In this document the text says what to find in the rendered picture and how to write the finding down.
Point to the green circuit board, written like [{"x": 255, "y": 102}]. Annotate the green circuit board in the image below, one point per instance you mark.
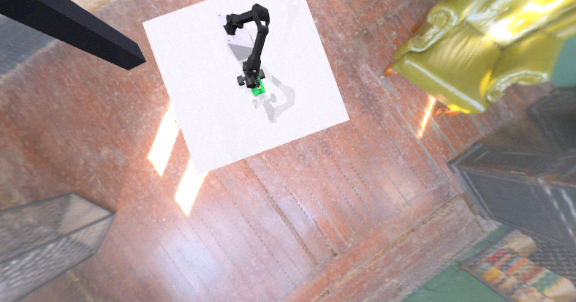
[{"x": 258, "y": 90}]

